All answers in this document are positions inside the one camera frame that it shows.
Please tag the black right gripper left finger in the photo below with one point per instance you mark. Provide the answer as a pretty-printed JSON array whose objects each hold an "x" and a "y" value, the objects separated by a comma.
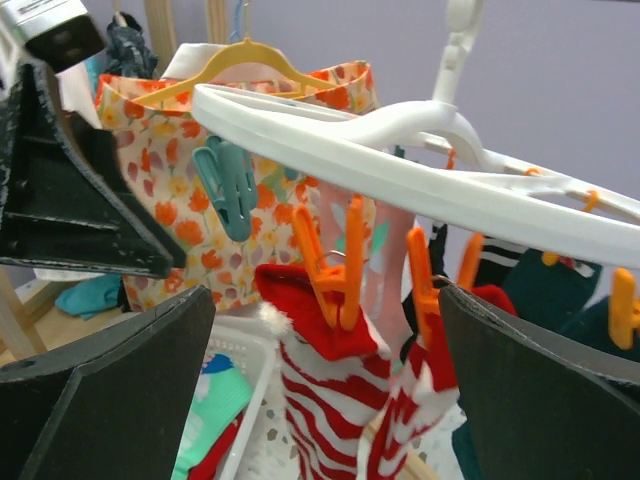
[{"x": 111, "y": 405}]

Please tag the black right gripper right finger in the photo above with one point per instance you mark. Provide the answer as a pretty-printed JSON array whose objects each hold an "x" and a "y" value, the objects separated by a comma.
[{"x": 545, "y": 395}]

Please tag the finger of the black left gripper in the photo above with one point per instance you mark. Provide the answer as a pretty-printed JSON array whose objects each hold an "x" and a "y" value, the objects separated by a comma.
[{"x": 64, "y": 202}]

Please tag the red white striped sock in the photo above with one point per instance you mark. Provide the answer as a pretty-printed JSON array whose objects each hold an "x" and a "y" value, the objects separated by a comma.
[{"x": 426, "y": 390}]

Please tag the white round sock hanger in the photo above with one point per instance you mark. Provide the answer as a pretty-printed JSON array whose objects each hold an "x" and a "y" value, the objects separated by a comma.
[{"x": 425, "y": 157}]

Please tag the yellow plastic hanger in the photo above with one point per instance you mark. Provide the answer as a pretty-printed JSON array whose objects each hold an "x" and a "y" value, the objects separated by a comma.
[{"x": 263, "y": 95}]

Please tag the floral orange tote bag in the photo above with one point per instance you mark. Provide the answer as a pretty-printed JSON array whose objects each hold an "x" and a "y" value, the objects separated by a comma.
[{"x": 155, "y": 145}]

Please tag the mint green sock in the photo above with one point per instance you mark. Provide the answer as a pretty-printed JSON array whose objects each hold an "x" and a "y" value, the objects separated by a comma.
[{"x": 222, "y": 393}]

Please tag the wooden left clothes rack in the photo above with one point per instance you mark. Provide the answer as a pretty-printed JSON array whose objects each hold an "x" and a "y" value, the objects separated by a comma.
[{"x": 31, "y": 324}]

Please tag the wooden clothes rack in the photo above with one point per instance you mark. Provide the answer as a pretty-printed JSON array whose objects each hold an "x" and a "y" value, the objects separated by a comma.
[
  {"x": 31, "y": 324},
  {"x": 162, "y": 32}
]

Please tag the white plastic basket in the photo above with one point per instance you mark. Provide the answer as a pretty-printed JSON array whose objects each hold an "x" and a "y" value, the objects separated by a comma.
[{"x": 242, "y": 365}]

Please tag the dark patterned garment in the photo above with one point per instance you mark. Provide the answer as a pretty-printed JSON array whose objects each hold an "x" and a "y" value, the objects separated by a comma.
[{"x": 127, "y": 54}]

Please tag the teal clothespin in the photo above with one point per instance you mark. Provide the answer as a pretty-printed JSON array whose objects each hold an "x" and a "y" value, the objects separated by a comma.
[{"x": 226, "y": 173}]

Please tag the white shirt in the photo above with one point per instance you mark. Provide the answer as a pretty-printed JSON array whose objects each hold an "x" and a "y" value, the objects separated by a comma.
[{"x": 190, "y": 58}]

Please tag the wooden right clothes rack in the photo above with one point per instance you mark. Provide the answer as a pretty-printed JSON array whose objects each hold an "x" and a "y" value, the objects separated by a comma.
[{"x": 162, "y": 32}]

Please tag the pink patterned sock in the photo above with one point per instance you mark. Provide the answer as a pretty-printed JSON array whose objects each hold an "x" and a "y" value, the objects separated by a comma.
[{"x": 385, "y": 250}]

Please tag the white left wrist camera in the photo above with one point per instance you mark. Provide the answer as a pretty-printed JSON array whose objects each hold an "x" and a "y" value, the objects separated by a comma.
[{"x": 61, "y": 33}]

